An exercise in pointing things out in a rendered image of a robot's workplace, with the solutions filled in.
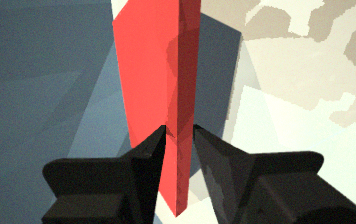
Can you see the grey open storage box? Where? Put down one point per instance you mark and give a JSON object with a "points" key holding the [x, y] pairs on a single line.
{"points": [[217, 56]]}

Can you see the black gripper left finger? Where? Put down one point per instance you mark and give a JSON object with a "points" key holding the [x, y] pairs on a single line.
{"points": [[136, 174]]}

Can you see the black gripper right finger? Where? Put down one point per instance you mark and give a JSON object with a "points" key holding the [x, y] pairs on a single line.
{"points": [[230, 173]]}

